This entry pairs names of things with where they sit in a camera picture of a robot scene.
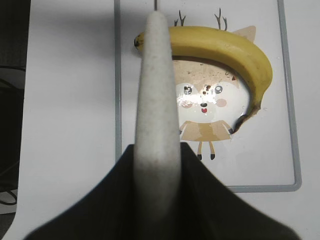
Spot knife with white handle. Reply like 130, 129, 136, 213
133, 10, 181, 224

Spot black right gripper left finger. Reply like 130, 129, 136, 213
26, 144, 137, 240

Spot yellow banana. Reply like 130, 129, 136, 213
134, 25, 273, 133

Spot white cutting board grey rim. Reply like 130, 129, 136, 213
114, 0, 302, 193

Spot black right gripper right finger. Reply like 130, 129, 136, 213
175, 142, 300, 240

